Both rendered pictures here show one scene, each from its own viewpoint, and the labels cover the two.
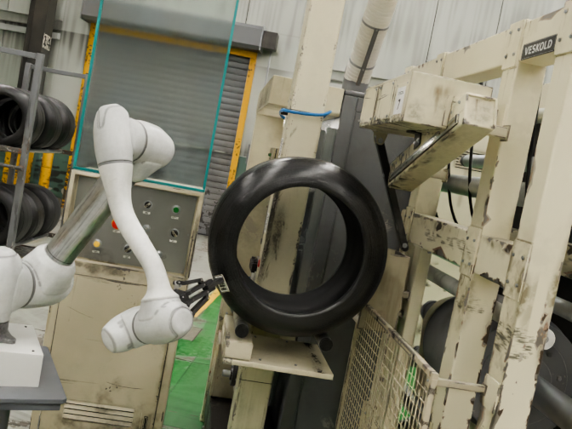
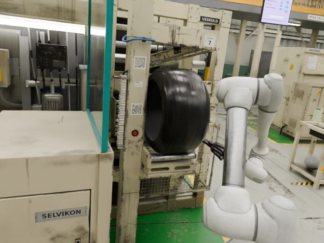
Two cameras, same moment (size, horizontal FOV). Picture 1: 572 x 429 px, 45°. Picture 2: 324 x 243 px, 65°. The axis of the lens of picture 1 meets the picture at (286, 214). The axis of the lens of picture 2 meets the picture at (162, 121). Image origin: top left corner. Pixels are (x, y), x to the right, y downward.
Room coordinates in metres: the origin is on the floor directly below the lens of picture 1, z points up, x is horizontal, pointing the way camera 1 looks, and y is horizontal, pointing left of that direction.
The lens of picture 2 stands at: (2.89, 1.65, 1.58)
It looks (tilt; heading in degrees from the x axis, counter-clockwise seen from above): 15 degrees down; 255
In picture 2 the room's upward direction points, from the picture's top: 6 degrees clockwise
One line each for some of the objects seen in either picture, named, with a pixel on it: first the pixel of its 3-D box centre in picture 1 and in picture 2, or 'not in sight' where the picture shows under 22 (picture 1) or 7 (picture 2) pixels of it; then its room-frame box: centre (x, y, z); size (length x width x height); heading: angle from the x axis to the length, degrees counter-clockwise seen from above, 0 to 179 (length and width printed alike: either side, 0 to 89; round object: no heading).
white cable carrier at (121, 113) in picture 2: not in sight; (122, 112); (2.73, 0.04, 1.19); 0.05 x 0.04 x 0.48; 97
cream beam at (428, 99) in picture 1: (416, 110); (175, 36); (2.30, -0.36, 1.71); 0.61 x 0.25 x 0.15; 7
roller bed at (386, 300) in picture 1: (377, 288); (124, 116); (2.66, -0.40, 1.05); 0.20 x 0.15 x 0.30; 7
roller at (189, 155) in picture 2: (239, 317); (172, 156); (2.37, 0.09, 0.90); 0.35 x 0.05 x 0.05; 7
